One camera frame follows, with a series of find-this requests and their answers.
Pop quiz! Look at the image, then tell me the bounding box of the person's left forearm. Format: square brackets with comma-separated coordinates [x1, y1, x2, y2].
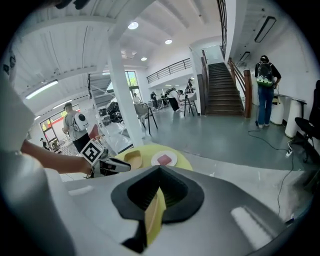
[19, 139, 94, 175]

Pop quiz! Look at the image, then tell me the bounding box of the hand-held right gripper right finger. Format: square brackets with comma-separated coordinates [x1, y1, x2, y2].
[146, 165, 300, 256]

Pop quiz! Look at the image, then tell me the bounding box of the white bin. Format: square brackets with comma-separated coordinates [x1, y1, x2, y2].
[269, 95, 285, 126]

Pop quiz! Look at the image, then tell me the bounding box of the white table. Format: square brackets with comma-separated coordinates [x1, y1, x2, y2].
[273, 91, 308, 139]

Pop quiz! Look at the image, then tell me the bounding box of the white small container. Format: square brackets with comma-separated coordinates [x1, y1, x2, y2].
[150, 150, 179, 167]

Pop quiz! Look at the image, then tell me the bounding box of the dark wooden staircase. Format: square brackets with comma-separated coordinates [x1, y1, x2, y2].
[200, 49, 254, 119]

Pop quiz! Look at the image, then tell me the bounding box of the grey chair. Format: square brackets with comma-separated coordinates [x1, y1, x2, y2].
[133, 103, 159, 136]

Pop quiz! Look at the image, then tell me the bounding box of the long tube ceiling light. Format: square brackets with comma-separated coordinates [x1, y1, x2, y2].
[24, 79, 60, 100]

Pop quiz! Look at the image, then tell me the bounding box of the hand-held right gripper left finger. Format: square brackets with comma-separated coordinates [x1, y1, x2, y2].
[0, 149, 161, 256]

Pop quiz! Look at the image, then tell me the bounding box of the white metal shelving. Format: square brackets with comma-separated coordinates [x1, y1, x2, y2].
[87, 71, 134, 154]

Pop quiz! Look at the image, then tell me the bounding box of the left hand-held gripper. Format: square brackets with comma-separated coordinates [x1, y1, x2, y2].
[80, 138, 132, 179]

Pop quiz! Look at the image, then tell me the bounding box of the tall stool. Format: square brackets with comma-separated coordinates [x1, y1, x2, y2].
[183, 92, 199, 118]

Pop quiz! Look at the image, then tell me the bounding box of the beige small container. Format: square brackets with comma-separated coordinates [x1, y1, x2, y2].
[123, 150, 144, 169]
[145, 187, 168, 246]

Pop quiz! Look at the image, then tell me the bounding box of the white pillar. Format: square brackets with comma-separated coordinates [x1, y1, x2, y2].
[106, 14, 145, 149]

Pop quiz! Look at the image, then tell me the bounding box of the person's white shirt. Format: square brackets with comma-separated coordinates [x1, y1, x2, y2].
[0, 67, 36, 154]

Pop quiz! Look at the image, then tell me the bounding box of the clear green backpack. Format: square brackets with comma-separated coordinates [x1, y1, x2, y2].
[255, 61, 275, 88]

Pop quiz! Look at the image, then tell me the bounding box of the black floor cable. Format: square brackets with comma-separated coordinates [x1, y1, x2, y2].
[247, 124, 296, 216]

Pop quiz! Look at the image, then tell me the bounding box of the white round backpack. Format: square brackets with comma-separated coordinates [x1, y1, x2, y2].
[73, 112, 89, 133]

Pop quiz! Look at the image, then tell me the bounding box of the black office chair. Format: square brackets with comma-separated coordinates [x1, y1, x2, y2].
[294, 79, 320, 164]

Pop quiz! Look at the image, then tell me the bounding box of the black rectangular hanging light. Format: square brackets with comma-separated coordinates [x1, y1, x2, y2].
[253, 15, 277, 43]

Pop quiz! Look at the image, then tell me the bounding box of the black balcony railing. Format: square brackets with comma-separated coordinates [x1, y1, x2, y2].
[146, 57, 193, 85]

